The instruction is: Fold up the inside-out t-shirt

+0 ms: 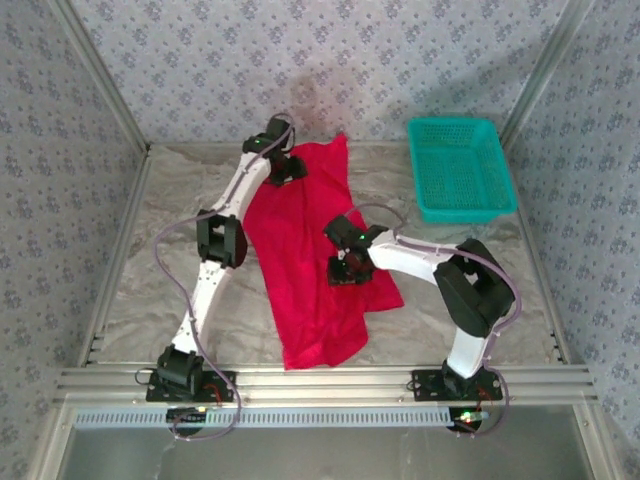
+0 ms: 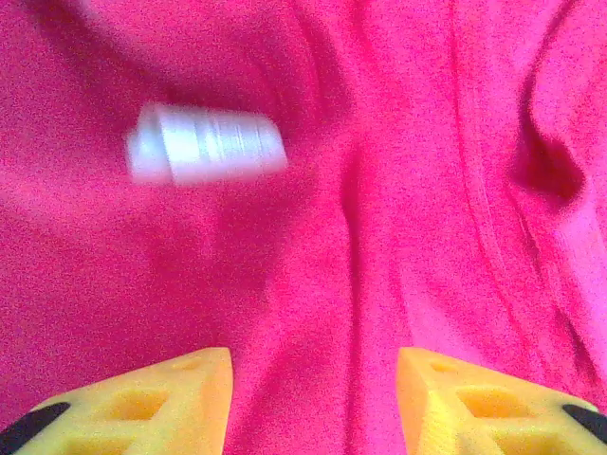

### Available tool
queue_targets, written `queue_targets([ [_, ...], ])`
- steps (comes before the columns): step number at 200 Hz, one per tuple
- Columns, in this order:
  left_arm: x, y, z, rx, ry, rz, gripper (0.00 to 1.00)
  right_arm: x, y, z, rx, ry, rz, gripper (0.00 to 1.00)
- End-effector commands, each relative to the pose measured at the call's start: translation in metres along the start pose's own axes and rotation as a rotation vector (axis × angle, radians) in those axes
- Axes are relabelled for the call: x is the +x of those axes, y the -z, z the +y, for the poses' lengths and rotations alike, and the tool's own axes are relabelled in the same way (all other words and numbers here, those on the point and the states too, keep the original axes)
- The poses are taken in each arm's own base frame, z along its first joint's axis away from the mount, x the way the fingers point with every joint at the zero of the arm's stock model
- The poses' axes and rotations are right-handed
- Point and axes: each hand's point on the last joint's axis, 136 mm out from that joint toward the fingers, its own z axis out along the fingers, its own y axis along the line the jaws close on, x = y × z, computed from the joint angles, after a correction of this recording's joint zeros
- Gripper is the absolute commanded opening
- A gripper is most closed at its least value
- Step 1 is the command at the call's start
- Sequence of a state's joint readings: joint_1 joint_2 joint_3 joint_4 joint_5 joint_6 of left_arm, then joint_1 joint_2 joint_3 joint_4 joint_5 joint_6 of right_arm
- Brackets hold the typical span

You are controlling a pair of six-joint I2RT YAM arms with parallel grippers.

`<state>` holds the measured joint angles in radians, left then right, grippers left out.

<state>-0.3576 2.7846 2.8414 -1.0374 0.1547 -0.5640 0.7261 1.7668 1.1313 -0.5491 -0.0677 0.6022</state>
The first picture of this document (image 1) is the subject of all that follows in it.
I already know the red t-shirt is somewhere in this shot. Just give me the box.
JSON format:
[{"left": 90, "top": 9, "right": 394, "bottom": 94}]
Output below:
[{"left": 242, "top": 132, "right": 405, "bottom": 371}]

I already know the teal plastic basket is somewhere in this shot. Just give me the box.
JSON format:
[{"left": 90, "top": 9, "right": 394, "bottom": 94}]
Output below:
[{"left": 406, "top": 116, "right": 519, "bottom": 225}]

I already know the grey metal sheet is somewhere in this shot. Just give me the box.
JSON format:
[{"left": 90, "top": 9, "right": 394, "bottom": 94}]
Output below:
[{"left": 54, "top": 427, "right": 601, "bottom": 480}]

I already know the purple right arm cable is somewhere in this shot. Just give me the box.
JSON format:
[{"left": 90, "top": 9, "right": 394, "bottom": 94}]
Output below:
[{"left": 342, "top": 202, "right": 524, "bottom": 441}]

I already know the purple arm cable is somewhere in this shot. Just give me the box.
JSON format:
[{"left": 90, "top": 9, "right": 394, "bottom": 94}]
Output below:
[
  {"left": 153, "top": 113, "right": 297, "bottom": 441},
  {"left": 342, "top": 202, "right": 524, "bottom": 441}
]

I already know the aluminium frame rail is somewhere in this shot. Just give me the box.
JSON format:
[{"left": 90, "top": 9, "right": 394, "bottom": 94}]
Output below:
[{"left": 53, "top": 364, "right": 600, "bottom": 406}]

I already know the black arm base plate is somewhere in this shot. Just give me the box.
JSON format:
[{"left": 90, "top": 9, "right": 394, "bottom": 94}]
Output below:
[
  {"left": 145, "top": 370, "right": 237, "bottom": 404},
  {"left": 410, "top": 369, "right": 504, "bottom": 403}
]

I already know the aluminium table side rail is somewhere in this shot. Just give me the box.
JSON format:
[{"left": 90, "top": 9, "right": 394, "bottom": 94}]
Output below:
[
  {"left": 77, "top": 147, "right": 154, "bottom": 369},
  {"left": 513, "top": 209, "right": 575, "bottom": 366}
]

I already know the grey slotted cable duct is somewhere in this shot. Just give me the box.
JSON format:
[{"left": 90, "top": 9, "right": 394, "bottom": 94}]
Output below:
[{"left": 72, "top": 405, "right": 454, "bottom": 430}]

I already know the aluminium corner post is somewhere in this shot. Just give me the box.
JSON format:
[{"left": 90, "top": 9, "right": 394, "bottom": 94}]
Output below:
[
  {"left": 498, "top": 0, "right": 600, "bottom": 146},
  {"left": 47, "top": 0, "right": 153, "bottom": 154}
]

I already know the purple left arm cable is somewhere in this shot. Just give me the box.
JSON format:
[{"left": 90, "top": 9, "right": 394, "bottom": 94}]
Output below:
[{"left": 153, "top": 113, "right": 297, "bottom": 441}]

